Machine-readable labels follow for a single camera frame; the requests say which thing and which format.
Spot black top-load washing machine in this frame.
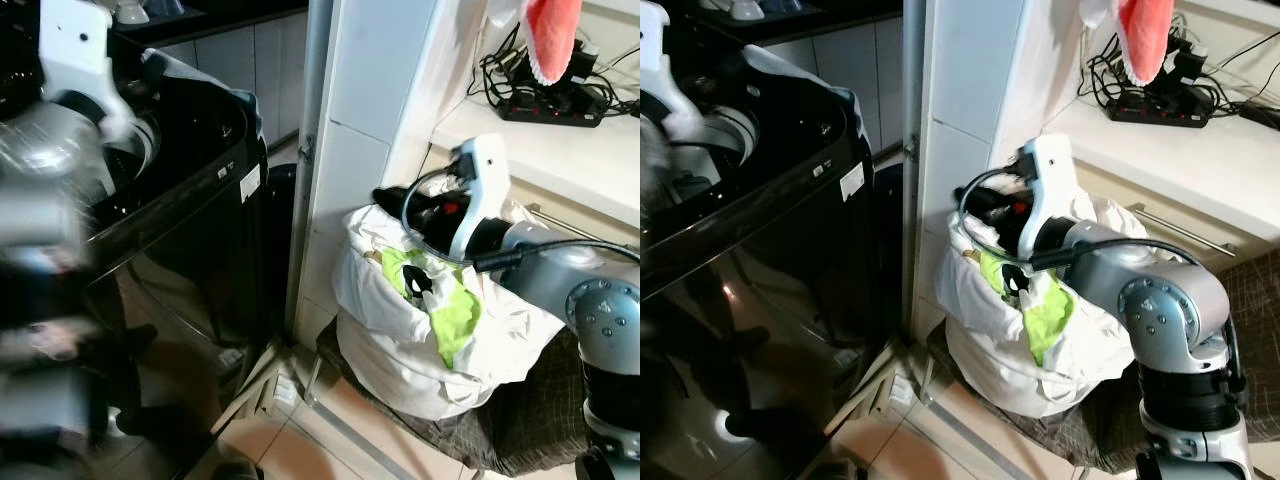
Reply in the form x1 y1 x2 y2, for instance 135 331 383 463
640 40 909 480
0 40 273 480

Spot lime green cloth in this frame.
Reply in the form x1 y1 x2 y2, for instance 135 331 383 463
380 247 483 368
975 248 1077 367

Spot white fabric laundry bag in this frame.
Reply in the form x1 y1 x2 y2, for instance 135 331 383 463
332 198 573 422
934 192 1153 418

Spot black power strip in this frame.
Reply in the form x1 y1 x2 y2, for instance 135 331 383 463
1106 88 1217 129
496 88 607 129

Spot white washer base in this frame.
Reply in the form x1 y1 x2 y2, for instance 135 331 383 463
828 345 916 443
212 338 306 436

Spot white hanging cloth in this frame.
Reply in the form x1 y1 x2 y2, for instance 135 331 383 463
485 0 531 30
1078 0 1121 30

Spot pink hanging towel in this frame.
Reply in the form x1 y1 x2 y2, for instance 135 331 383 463
524 0 584 87
1115 0 1184 87

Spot black power adapter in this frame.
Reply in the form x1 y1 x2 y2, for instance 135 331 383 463
568 40 603 85
1163 38 1208 87

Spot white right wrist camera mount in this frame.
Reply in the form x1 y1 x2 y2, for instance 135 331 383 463
1018 134 1081 259
448 134 513 263

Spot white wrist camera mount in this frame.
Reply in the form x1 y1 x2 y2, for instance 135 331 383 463
640 0 713 141
38 0 151 143
448 134 513 263
1018 134 1081 259

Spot grey vertical door frame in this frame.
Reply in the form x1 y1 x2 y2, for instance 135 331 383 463
900 0 929 341
284 0 337 346

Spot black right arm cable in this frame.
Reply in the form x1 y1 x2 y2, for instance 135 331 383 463
957 168 1193 273
401 168 641 273

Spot metal drawer handle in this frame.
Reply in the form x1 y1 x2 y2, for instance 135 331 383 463
524 204 603 243
1125 202 1238 261

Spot black tangled power cable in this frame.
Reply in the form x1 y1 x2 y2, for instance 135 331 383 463
468 22 536 113
1078 30 1136 106

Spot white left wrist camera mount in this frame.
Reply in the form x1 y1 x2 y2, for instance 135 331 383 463
640 0 713 141
38 0 151 143

